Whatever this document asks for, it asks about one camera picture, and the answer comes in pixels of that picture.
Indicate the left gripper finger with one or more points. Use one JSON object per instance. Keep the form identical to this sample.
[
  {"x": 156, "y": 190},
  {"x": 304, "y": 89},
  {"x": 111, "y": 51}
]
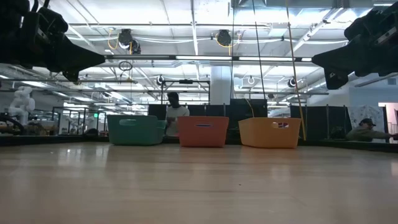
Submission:
[
  {"x": 81, "y": 57},
  {"x": 72, "y": 76}
]

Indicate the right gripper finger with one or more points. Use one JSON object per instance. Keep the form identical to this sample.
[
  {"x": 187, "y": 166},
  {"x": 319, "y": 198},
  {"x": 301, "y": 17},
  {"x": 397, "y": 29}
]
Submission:
[
  {"x": 342, "y": 59},
  {"x": 335, "y": 79}
]

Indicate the black hanging round device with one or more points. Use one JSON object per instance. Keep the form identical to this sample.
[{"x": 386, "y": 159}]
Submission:
[
  {"x": 224, "y": 37},
  {"x": 126, "y": 38},
  {"x": 291, "y": 82}
]

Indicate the white patterned cloth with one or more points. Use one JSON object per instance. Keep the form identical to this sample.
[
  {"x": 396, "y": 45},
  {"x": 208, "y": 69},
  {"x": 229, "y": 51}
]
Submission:
[{"x": 367, "y": 113}]

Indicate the white humanoid robot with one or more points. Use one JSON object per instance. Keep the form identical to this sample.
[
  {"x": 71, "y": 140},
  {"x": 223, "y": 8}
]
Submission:
[{"x": 21, "y": 105}]

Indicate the person with cap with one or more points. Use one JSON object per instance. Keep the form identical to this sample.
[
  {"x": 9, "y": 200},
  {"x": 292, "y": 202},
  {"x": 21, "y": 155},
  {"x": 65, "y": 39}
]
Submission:
[{"x": 367, "y": 132}]

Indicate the yellow plastic bin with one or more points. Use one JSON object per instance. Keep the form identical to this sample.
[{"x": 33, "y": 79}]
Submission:
[{"x": 270, "y": 135}]

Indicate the teal plastic bin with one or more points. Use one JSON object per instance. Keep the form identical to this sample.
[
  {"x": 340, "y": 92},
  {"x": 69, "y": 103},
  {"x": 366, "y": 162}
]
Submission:
[{"x": 136, "y": 133}]

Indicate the black screen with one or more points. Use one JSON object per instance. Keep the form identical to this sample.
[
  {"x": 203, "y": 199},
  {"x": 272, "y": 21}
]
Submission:
[{"x": 248, "y": 109}]

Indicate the orange plastic bin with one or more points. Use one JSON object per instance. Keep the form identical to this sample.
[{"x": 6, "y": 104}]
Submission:
[{"x": 202, "y": 133}]

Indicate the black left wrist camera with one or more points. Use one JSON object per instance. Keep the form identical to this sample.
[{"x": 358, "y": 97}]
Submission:
[{"x": 53, "y": 20}]

